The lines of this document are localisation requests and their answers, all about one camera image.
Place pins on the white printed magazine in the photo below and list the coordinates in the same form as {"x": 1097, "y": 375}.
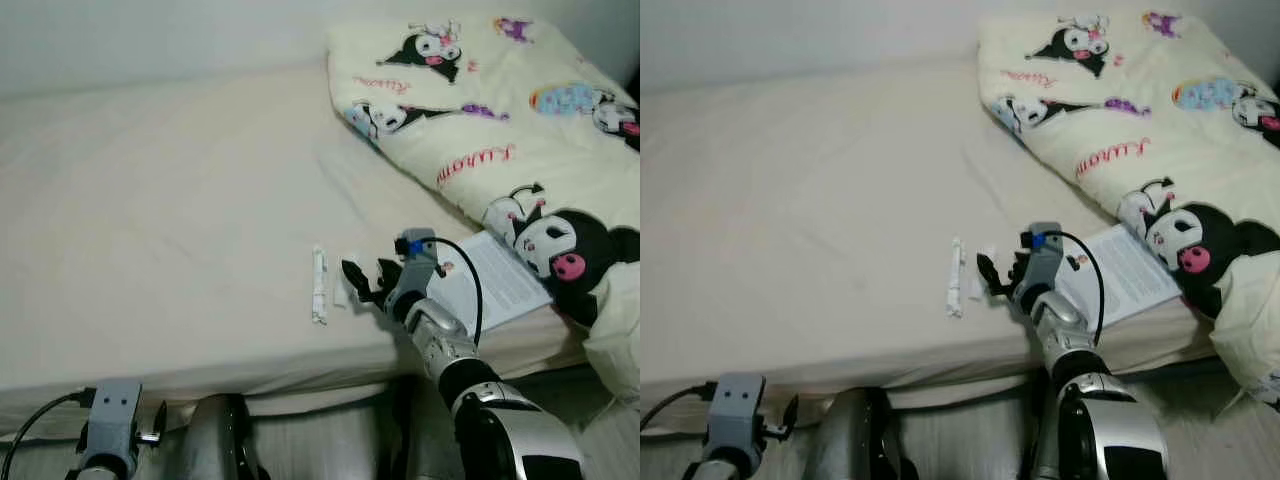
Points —
{"x": 500, "y": 285}
{"x": 1135, "y": 275}

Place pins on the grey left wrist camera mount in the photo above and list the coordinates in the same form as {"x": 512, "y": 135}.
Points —
{"x": 115, "y": 410}
{"x": 740, "y": 405}

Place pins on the long white wrapper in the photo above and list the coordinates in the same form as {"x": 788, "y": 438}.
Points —
{"x": 319, "y": 285}
{"x": 956, "y": 278}

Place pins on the small white paper piece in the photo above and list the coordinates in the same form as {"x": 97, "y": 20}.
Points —
{"x": 340, "y": 295}
{"x": 976, "y": 288}

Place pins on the silver robot left leg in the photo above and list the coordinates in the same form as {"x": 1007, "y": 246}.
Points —
{"x": 215, "y": 440}
{"x": 850, "y": 440}

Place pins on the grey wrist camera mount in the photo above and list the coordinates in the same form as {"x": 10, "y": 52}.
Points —
{"x": 1045, "y": 260}
{"x": 420, "y": 265}
{"x": 740, "y": 405}
{"x": 115, "y": 410}

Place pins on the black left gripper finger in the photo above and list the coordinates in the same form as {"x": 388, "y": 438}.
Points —
{"x": 161, "y": 415}
{"x": 789, "y": 412}

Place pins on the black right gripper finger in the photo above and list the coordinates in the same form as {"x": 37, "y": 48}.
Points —
{"x": 360, "y": 282}
{"x": 993, "y": 275}
{"x": 386, "y": 270}
{"x": 1019, "y": 263}

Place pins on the cream cartoon print blanket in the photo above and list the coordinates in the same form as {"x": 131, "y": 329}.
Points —
{"x": 500, "y": 120}
{"x": 1130, "y": 110}

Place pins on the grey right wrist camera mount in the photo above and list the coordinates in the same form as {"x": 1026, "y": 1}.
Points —
{"x": 420, "y": 265}
{"x": 1045, "y": 260}

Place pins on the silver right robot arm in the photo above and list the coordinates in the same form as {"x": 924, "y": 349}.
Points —
{"x": 1065, "y": 330}
{"x": 440, "y": 340}

